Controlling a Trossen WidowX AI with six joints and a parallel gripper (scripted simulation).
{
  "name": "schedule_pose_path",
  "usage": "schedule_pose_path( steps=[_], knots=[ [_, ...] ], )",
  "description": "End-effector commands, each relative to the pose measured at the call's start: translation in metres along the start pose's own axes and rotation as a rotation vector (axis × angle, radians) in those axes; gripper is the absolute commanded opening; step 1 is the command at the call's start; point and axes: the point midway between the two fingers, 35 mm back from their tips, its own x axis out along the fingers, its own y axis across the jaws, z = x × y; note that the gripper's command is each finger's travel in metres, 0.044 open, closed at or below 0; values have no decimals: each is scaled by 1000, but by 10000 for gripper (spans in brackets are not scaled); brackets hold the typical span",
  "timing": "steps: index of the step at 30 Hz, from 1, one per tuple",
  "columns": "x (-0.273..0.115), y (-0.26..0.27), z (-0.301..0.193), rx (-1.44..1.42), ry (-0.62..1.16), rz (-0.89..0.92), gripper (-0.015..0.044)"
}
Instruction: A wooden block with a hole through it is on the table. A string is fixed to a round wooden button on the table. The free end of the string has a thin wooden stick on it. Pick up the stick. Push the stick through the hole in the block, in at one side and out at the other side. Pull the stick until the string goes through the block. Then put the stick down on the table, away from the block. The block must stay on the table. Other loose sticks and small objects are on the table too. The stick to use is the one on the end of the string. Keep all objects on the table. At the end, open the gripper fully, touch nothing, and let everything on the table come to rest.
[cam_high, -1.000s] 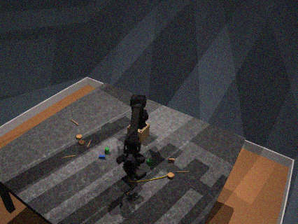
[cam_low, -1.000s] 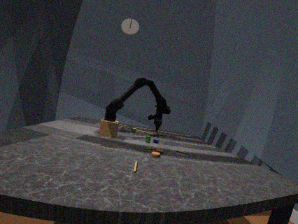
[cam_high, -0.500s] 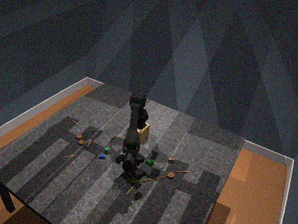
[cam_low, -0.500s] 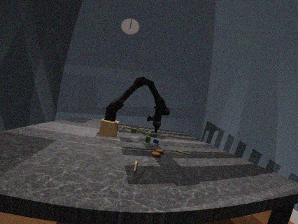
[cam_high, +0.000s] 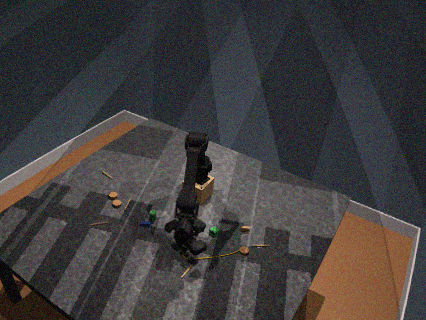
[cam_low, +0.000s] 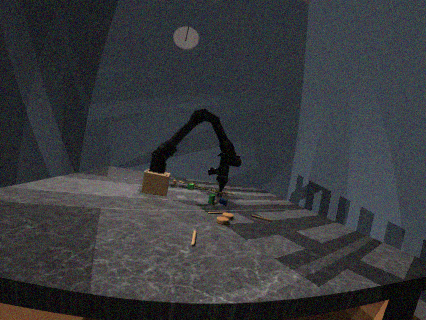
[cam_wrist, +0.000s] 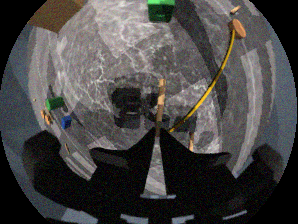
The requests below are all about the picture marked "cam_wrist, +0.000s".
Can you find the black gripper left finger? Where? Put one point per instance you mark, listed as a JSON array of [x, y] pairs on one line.
[[134, 161]]

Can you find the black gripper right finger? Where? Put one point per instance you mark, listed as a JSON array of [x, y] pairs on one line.
[[179, 163]]

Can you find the green cylinder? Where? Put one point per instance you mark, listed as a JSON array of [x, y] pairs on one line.
[[55, 103]]

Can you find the green block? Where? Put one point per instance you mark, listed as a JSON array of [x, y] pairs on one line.
[[160, 10]]

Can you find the blue rectangular block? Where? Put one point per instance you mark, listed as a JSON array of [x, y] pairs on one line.
[[66, 122]]

